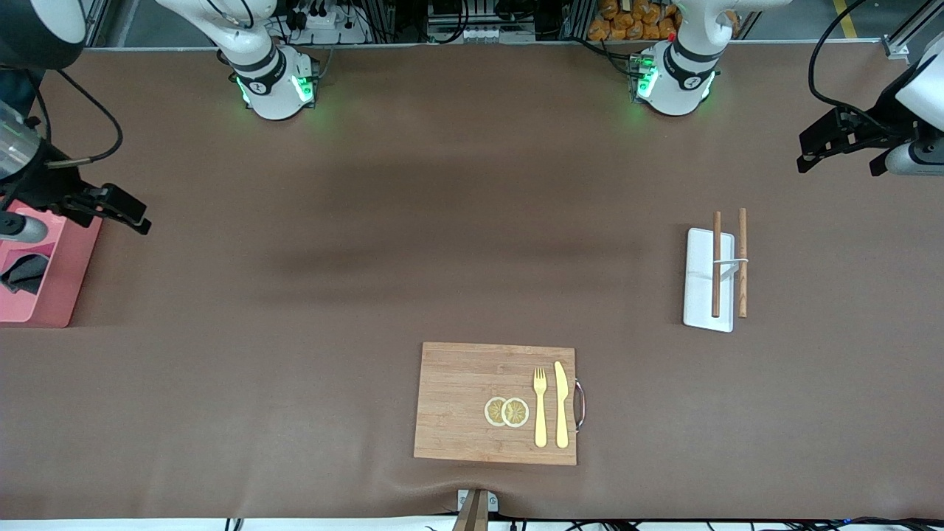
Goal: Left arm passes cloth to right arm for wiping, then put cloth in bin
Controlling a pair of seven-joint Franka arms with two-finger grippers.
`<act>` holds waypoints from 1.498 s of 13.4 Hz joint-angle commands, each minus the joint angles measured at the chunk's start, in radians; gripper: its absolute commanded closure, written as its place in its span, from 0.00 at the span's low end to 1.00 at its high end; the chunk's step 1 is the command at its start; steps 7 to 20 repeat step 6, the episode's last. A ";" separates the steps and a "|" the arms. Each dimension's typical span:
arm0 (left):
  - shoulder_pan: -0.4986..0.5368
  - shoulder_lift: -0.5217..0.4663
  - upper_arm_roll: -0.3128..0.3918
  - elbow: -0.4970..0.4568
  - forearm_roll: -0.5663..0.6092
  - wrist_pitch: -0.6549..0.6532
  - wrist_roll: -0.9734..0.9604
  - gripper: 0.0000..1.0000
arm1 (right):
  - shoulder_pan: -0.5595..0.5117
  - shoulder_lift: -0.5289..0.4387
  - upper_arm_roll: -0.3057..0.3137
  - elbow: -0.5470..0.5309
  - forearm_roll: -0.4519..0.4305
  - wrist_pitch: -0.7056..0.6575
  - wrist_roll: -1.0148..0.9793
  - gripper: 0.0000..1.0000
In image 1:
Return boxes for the pink and grey cloth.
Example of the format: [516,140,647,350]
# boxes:
[0,253,51,296]

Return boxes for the pink plastic bin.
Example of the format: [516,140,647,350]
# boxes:
[0,203,104,327]

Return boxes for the brown wooden chopstick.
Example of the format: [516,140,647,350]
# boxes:
[712,212,722,319]
[738,208,749,319]

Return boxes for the white chopstick rest tray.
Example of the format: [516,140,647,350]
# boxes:
[682,227,737,333]

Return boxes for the orange snack bags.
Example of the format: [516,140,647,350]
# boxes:
[588,0,683,41]

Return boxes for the white power strip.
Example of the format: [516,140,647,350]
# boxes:
[284,0,369,45]

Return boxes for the gold knife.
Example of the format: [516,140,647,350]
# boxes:
[553,361,571,449]

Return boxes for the gold fork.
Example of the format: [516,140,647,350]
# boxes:
[532,367,549,448]

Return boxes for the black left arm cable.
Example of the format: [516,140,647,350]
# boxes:
[808,0,882,130]

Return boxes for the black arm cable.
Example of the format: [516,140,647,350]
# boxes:
[808,0,882,130]
[29,68,124,167]

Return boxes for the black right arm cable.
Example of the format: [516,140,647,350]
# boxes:
[29,68,124,167]

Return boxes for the aluminium frame post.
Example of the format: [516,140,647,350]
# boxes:
[883,0,944,60]

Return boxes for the wooden cutting board with handle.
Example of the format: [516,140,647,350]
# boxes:
[413,341,587,466]

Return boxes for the table edge clamp bracket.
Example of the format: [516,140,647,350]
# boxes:
[451,488,499,531]

